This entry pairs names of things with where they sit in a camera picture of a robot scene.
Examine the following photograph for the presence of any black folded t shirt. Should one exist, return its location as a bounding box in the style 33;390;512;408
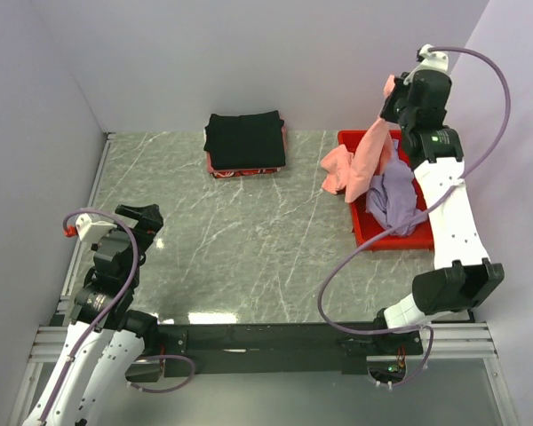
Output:
204;110;286;171

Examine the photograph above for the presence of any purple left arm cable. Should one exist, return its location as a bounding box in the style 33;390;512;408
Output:
39;209;196;422

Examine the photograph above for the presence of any aluminium front rail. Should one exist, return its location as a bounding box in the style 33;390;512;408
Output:
28;322;498;363

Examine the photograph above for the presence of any red plastic bin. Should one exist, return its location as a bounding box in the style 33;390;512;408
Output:
338;130;434;251

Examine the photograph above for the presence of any red patterned folded t shirt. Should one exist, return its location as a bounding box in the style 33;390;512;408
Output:
206;154;281;178

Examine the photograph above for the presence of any lavender t shirt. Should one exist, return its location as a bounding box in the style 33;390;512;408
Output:
366;139;423;237

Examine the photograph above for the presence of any pink folded t shirt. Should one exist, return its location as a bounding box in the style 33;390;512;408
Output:
280;118;288;154

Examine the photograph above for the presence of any salmon pink t shirt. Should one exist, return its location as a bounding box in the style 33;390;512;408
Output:
320;75;399;204

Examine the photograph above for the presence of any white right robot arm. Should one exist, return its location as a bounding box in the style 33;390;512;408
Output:
380;44;505;332

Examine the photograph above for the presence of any aluminium rail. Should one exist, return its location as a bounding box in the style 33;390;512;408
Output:
57;131;116;312
28;322;498;363

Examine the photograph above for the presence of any aluminium left side rail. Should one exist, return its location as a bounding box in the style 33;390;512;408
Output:
57;131;116;312

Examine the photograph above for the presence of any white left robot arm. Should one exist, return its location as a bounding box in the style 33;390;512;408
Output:
24;204;163;425

